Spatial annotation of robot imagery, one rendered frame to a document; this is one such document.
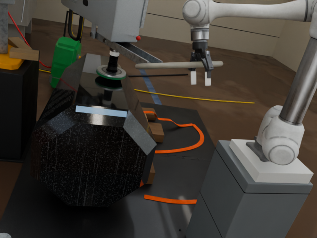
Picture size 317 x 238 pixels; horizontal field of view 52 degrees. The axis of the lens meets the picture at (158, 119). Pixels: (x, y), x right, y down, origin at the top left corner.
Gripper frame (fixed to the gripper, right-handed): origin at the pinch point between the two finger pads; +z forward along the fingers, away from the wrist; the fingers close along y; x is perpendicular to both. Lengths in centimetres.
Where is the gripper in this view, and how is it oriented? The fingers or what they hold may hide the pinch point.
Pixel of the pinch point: (200, 82)
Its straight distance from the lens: 165.1
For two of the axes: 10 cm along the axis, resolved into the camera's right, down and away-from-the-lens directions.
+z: 0.4, 9.9, 1.7
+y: -4.1, -1.4, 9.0
